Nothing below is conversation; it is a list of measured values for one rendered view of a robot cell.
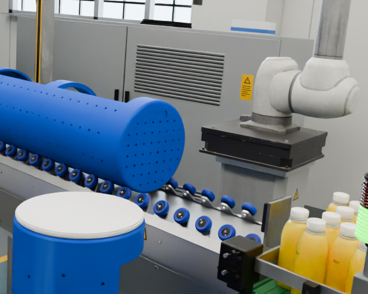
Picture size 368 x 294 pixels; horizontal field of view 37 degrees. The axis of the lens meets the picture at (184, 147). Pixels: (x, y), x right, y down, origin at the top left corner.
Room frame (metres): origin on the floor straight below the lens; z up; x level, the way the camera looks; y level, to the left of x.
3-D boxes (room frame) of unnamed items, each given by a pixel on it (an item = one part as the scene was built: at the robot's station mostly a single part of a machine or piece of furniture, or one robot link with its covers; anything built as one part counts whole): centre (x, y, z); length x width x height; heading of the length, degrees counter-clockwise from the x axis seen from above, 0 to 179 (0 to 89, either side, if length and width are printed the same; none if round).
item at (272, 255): (1.26, -0.31, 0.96); 0.40 x 0.01 x 0.03; 140
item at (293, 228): (1.15, -0.27, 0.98); 0.07 x 0.07 x 0.16
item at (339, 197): (1.31, -0.40, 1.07); 0.04 x 0.04 x 0.02
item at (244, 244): (1.13, -0.15, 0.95); 0.10 x 0.07 x 0.10; 140
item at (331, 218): (1.14, -0.33, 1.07); 0.04 x 0.04 x 0.02
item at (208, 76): (3.84, 0.30, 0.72); 2.15 x 0.54 x 1.45; 57
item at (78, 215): (1.15, 0.21, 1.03); 0.28 x 0.28 x 0.01
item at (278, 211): (1.31, -0.24, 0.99); 0.10 x 0.02 x 0.12; 140
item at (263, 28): (3.38, -0.35, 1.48); 0.24 x 0.12 x 0.08; 65
